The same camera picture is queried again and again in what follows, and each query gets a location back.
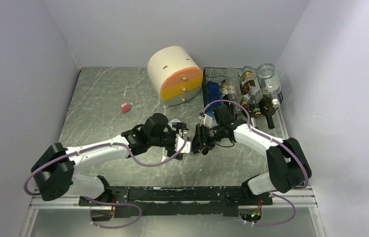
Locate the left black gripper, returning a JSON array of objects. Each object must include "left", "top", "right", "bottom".
[{"left": 149, "top": 123, "right": 189, "bottom": 159}]

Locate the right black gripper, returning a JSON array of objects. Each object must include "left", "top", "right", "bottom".
[{"left": 190, "top": 123, "right": 223, "bottom": 154}]

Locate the clear bottle white label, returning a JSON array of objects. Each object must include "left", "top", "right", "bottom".
[{"left": 168, "top": 118, "right": 183, "bottom": 131}]

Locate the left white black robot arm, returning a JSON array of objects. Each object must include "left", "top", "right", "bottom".
[{"left": 24, "top": 113, "right": 190, "bottom": 205}]

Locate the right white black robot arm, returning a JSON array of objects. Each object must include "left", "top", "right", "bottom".
[{"left": 191, "top": 121, "right": 312, "bottom": 204}]

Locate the blue plastic bottle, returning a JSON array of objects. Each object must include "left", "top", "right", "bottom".
[{"left": 206, "top": 81, "right": 222, "bottom": 116}]

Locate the dark wine bottle gold foil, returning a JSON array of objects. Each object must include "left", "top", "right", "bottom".
[{"left": 221, "top": 80, "right": 229, "bottom": 100}]

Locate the dark bottle black cap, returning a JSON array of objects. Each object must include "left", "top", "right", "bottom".
[{"left": 258, "top": 97, "right": 275, "bottom": 129}]

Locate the large clear glass bottle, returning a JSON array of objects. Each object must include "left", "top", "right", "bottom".
[{"left": 257, "top": 63, "right": 281, "bottom": 108}]

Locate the cream round drawer cabinet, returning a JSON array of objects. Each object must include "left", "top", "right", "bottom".
[{"left": 147, "top": 46, "right": 203, "bottom": 107}]

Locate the small pink block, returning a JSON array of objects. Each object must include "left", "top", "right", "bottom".
[{"left": 120, "top": 103, "right": 131, "bottom": 113}]

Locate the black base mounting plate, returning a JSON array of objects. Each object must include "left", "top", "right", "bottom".
[{"left": 78, "top": 186, "right": 273, "bottom": 221}]

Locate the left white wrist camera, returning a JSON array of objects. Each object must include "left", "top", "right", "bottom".
[{"left": 175, "top": 135, "right": 191, "bottom": 154}]

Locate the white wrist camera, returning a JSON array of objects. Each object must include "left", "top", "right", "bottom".
[
  {"left": 175, "top": 135, "right": 191, "bottom": 154},
  {"left": 199, "top": 113, "right": 218, "bottom": 127}
]

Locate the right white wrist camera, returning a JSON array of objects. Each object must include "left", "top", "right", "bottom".
[{"left": 199, "top": 113, "right": 218, "bottom": 127}]

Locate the black wire wine rack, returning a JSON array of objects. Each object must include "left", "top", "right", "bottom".
[{"left": 202, "top": 67, "right": 284, "bottom": 106}]

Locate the aluminium rail frame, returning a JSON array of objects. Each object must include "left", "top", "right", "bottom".
[{"left": 19, "top": 166, "right": 327, "bottom": 237}]

